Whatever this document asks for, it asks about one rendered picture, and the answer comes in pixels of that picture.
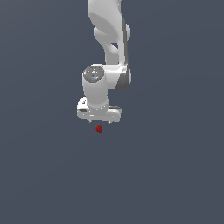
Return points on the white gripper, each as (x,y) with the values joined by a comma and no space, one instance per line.
(96,113)

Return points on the small red strawberry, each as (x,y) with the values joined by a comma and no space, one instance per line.
(99,129)

